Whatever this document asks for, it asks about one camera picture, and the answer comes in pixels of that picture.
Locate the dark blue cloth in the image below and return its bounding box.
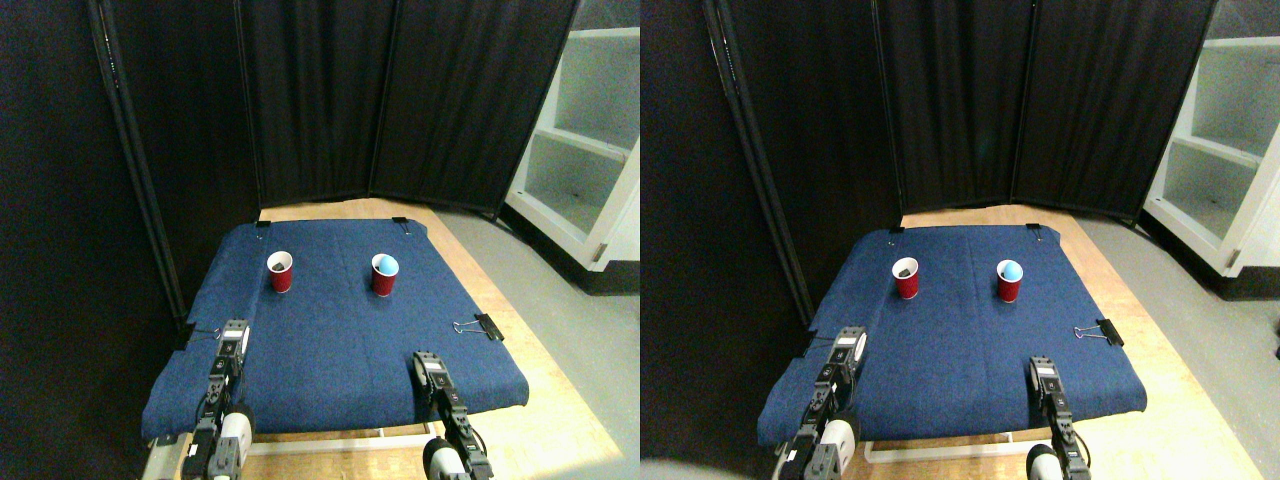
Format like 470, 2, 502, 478
757, 222, 1148, 448
140, 215, 531, 443

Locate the black curtain stand pole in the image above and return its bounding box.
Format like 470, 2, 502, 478
700, 0, 813, 331
85, 0, 191, 326

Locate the white shelf unit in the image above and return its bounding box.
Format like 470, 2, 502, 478
1143, 35, 1280, 278
505, 25, 640, 273

